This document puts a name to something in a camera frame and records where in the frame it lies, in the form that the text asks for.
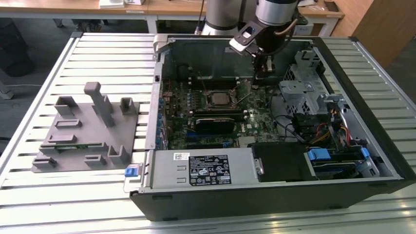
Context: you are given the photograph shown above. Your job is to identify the wooden cabinet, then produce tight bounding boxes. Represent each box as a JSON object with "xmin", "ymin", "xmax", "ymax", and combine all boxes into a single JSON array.
[{"xmin": 330, "ymin": 0, "xmax": 416, "ymax": 69}]

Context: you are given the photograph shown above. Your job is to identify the CPU socket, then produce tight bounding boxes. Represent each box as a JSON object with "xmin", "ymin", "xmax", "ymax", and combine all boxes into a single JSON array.
[{"xmin": 201, "ymin": 89, "xmax": 240, "ymax": 111}]

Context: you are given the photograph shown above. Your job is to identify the silver drive cage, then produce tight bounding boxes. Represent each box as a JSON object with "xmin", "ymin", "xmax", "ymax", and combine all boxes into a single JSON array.
[{"xmin": 277, "ymin": 47, "xmax": 330, "ymax": 115}]

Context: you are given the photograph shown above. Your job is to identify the black bin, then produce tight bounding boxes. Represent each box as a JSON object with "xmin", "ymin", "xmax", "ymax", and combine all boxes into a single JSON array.
[{"xmin": 0, "ymin": 18, "xmax": 34, "ymax": 78}]

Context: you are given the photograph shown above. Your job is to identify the silver power supply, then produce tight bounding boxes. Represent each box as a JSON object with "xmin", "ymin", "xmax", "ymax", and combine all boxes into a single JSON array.
[{"xmin": 148, "ymin": 149, "xmax": 260, "ymax": 190}]

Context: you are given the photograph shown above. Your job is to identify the black graphics card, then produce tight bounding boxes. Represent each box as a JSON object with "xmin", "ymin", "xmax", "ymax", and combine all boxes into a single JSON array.
[{"xmin": 193, "ymin": 117, "xmax": 234, "ymax": 134}]

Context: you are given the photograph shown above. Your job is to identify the grey parts rack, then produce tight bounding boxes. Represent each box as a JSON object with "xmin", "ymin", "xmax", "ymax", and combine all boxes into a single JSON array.
[{"xmin": 30, "ymin": 82, "xmax": 141, "ymax": 174}]

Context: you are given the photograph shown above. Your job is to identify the black plastic cover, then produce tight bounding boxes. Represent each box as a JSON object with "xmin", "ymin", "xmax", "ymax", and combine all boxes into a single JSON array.
[{"xmin": 250, "ymin": 142, "xmax": 321, "ymax": 183}]

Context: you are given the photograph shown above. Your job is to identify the wooden desk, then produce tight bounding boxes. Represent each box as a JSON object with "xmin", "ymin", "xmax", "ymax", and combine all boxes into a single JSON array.
[{"xmin": 0, "ymin": 0, "xmax": 345, "ymax": 37}]

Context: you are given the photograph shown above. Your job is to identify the silver CPU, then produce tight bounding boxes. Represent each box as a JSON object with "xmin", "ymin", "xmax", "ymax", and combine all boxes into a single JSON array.
[{"xmin": 208, "ymin": 93, "xmax": 230, "ymax": 106}]

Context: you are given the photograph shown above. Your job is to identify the green motherboard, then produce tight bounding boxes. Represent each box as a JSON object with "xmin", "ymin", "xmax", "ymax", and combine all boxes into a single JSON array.
[{"xmin": 157, "ymin": 77, "xmax": 281, "ymax": 151}]

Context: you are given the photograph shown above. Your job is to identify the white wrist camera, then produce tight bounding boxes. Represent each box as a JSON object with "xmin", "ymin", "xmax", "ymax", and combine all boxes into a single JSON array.
[{"xmin": 228, "ymin": 21, "xmax": 264, "ymax": 53}]

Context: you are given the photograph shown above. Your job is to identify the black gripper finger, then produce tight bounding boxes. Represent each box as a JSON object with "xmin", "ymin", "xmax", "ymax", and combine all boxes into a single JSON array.
[
  {"xmin": 260, "ymin": 55, "xmax": 276, "ymax": 80},
  {"xmin": 254, "ymin": 54, "xmax": 262, "ymax": 80}
]

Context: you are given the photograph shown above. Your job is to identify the black RAM slot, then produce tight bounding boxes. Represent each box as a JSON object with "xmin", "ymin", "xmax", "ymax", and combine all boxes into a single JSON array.
[
  {"xmin": 194, "ymin": 112, "xmax": 246, "ymax": 117},
  {"xmin": 192, "ymin": 84, "xmax": 236, "ymax": 90},
  {"xmin": 193, "ymin": 110, "xmax": 245, "ymax": 115}
]

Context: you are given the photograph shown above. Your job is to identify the black cable bundle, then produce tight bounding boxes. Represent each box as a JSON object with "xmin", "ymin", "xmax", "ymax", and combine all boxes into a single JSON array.
[{"xmin": 274, "ymin": 112, "xmax": 313, "ymax": 145}]

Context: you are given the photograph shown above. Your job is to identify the black cable with brass plug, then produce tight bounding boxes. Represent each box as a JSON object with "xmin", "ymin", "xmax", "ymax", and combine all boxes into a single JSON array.
[{"xmin": 264, "ymin": 14, "xmax": 301, "ymax": 56}]

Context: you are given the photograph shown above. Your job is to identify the grey case latch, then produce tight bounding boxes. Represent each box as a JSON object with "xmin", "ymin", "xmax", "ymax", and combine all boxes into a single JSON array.
[{"xmin": 152, "ymin": 34, "xmax": 170, "ymax": 54}]

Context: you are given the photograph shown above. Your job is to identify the hard disk in blue carrier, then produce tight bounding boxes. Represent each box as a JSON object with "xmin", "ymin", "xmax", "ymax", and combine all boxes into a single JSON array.
[{"xmin": 304, "ymin": 147, "xmax": 360, "ymax": 169}]

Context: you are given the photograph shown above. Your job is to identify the black open PC case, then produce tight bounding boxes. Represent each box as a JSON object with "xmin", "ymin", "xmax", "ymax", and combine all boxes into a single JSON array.
[{"xmin": 122, "ymin": 34, "xmax": 416, "ymax": 222}]

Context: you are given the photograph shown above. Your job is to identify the green RAM stick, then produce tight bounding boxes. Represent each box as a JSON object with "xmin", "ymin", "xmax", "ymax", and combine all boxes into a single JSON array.
[{"xmin": 54, "ymin": 144, "xmax": 89, "ymax": 150}]

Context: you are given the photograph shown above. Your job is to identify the blue case latch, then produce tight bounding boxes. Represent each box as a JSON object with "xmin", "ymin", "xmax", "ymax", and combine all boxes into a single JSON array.
[{"xmin": 125, "ymin": 164, "xmax": 140, "ymax": 178}]

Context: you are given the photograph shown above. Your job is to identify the metal socket cover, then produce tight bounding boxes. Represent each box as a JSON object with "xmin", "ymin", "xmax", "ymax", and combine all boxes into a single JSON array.
[{"xmin": 229, "ymin": 79, "xmax": 253, "ymax": 103}]

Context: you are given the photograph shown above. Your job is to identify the yellow red power wires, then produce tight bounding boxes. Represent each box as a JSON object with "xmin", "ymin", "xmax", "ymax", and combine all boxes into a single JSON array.
[{"xmin": 308, "ymin": 108, "xmax": 353, "ymax": 147}]

